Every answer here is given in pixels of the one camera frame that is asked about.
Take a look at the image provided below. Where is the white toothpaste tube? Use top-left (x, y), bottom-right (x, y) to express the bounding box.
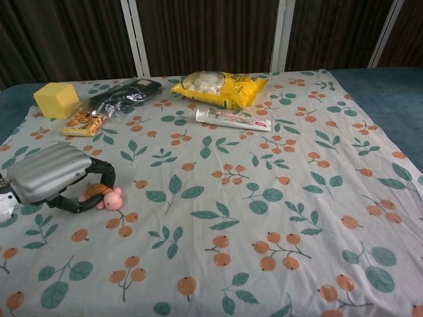
top-left (194, 108), bottom-right (272, 132)

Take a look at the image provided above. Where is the yellow bag of white cubes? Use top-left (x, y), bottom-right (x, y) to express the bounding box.
top-left (169, 70), bottom-right (272, 110)

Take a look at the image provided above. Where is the small orange turtle toy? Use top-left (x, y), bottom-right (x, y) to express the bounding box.
top-left (78, 182), bottom-right (124, 211)

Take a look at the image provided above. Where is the black item in plastic bag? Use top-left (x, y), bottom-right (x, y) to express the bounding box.
top-left (88, 77), bottom-right (165, 113)

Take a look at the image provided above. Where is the yellow foam cube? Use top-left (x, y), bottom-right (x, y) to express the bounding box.
top-left (33, 82), bottom-right (80, 119)

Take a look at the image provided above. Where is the orange snack packet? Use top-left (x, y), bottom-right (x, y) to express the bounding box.
top-left (60, 104), bottom-right (110, 137)

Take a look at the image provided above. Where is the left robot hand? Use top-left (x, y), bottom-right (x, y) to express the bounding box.
top-left (5, 142), bottom-right (117, 215)

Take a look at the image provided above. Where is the dark brown curtain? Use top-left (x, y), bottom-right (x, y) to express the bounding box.
top-left (0, 0), bottom-right (423, 90)

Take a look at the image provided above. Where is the floral patterned tablecloth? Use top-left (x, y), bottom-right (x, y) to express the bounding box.
top-left (0, 68), bottom-right (423, 317)

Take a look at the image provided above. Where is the white partition frame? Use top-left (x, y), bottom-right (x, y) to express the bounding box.
top-left (119, 0), bottom-right (151, 79)
top-left (270, 0), bottom-right (295, 73)
top-left (367, 0), bottom-right (406, 69)

